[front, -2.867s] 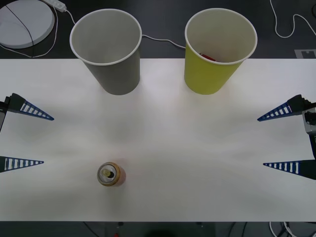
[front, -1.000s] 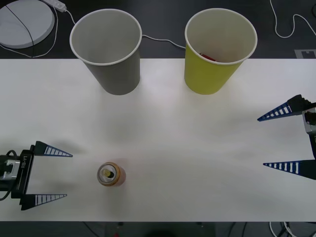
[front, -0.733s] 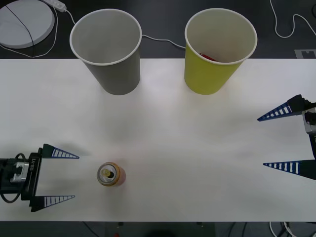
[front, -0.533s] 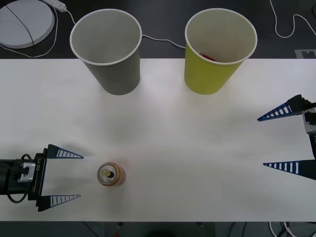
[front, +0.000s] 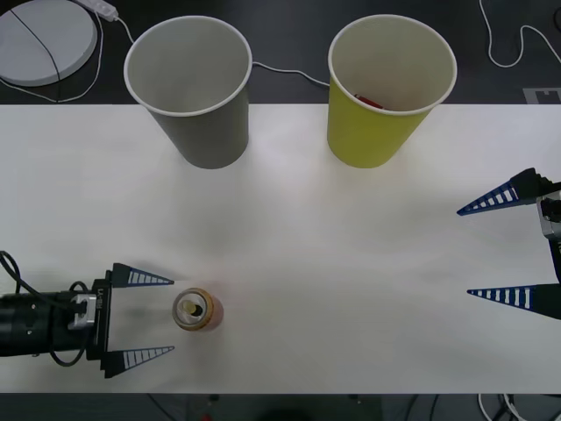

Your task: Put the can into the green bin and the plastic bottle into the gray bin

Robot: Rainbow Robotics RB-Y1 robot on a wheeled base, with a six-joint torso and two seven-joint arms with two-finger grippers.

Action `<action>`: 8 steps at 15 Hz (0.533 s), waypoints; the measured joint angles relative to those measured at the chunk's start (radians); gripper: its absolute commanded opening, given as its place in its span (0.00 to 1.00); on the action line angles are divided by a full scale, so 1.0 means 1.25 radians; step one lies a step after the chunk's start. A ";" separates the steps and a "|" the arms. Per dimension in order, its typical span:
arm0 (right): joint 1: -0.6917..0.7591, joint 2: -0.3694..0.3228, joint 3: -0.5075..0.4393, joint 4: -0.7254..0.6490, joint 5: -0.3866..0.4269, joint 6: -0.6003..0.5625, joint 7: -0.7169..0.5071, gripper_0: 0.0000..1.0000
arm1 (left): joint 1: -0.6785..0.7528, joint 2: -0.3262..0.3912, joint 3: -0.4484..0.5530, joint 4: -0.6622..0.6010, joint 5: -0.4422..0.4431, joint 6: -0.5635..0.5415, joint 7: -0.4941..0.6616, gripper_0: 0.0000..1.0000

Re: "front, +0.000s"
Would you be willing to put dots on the white power strip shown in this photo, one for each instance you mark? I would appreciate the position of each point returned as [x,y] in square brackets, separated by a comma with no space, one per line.
[101,8]

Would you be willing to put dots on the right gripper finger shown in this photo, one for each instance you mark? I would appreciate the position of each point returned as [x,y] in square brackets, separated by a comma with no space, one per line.
[523,186]
[545,300]

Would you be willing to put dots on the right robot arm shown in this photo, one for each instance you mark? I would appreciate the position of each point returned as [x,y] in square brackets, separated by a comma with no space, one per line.
[550,219]

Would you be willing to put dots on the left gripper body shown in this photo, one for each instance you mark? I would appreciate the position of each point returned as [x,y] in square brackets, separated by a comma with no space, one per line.
[101,316]

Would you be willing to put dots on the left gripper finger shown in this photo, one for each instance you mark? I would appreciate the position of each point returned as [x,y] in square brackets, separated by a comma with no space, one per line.
[127,360]
[131,277]

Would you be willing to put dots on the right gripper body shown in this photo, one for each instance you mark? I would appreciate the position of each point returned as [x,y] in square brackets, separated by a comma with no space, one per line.
[548,186]

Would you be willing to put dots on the red drink can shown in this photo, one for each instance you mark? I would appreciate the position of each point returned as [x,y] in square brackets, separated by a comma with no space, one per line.
[208,316]
[370,101]

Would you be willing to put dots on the yellow-green plastic bin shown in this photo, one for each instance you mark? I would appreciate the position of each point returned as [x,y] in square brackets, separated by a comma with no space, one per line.
[364,136]

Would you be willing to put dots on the round grey disc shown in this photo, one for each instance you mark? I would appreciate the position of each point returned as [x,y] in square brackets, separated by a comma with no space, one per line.
[26,57]

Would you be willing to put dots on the grey plastic bin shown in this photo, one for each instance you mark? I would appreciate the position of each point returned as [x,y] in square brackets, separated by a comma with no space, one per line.
[210,136]

